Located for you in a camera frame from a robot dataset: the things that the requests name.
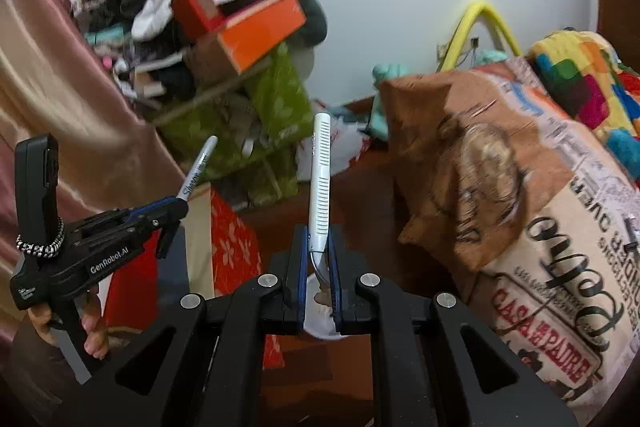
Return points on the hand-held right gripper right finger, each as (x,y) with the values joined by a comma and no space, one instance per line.
(334,287)

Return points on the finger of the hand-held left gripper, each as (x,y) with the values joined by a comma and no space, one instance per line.
(166,239)
(160,209)

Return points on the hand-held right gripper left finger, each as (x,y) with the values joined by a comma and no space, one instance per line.
(299,267)

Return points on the silver marker pen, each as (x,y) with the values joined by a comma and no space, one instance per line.
(197,169)

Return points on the person's left hand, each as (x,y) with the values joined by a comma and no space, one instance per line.
(95,327)

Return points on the red flower print bag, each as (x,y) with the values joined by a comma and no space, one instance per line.
(230,237)

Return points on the white plastic bag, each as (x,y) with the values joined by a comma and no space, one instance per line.
(335,147)

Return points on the pink curtain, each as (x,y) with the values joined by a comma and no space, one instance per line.
(60,107)

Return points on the green leaf print bag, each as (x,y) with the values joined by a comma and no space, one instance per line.
(270,107)

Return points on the pile of dark clothes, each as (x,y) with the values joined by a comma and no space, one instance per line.
(125,32)

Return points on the orange cardboard box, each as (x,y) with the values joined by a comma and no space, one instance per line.
(255,37)

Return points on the newspaper print blanket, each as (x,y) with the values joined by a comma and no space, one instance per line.
(525,232)

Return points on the red box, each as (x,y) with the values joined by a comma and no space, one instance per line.
(195,12)

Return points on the dark grey cloth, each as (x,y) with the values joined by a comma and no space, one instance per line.
(300,7)

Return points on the grey marker pen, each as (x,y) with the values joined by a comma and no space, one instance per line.
(631,234)

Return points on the yellow hoop tube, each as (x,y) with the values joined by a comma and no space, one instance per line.
(475,14)

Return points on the colourful patchwork blanket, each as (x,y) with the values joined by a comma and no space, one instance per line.
(590,82)

